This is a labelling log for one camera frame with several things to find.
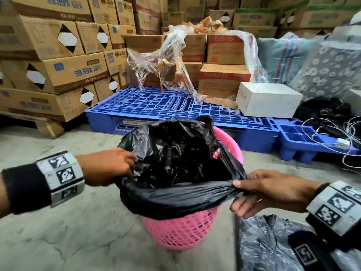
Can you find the person's left hand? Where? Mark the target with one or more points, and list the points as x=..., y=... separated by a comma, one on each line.
x=107, y=166

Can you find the flat brown cardboard piece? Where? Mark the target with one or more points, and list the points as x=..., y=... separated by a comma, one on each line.
x=220, y=102

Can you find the large blue plastic pallet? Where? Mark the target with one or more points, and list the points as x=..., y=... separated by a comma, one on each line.
x=146, y=102

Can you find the wrist marker band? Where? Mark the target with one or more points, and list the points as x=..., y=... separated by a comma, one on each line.
x=332, y=206
x=65, y=172

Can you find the wooden pallet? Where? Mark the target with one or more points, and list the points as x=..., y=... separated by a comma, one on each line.
x=50, y=128

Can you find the clear plastic wrap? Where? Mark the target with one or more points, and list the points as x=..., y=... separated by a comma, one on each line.
x=172, y=39

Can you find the torn cardboard scraps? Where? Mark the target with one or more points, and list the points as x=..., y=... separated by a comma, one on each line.
x=206, y=23

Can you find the person's left forearm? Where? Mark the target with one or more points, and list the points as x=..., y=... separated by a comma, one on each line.
x=4, y=197

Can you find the left wrist marker band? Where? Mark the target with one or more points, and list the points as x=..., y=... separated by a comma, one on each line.
x=65, y=172

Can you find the right wrist marker band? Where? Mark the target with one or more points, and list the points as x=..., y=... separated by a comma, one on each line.
x=332, y=206

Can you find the grey daisy print bag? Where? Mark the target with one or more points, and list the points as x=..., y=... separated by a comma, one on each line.
x=327, y=70

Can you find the white power adapter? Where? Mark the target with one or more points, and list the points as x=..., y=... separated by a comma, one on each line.
x=342, y=143

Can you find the stack of red label boxes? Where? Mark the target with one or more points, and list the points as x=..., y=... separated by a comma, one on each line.
x=222, y=81

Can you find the person's right hand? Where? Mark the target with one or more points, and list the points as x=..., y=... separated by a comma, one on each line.
x=276, y=191

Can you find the white foam box stack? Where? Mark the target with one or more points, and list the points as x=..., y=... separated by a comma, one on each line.
x=354, y=101

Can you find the teal striped woven sack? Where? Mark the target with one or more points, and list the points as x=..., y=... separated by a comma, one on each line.
x=282, y=59

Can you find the large shiny black plastic sack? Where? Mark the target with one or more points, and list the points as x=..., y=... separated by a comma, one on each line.
x=262, y=245

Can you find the small blue plastic pallet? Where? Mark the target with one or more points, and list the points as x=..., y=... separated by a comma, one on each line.
x=293, y=138

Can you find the stack of green label boxes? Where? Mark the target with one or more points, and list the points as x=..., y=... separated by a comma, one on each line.
x=253, y=18

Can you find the pink plastic mesh basket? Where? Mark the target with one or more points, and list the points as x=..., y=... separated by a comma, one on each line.
x=232, y=146

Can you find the new black bin liner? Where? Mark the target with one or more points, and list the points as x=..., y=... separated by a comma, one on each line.
x=169, y=200

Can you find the white cap with black logo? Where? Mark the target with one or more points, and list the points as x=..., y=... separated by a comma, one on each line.
x=356, y=19

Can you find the stack of brown cardboard boxes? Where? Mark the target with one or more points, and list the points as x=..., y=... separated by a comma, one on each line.
x=56, y=39

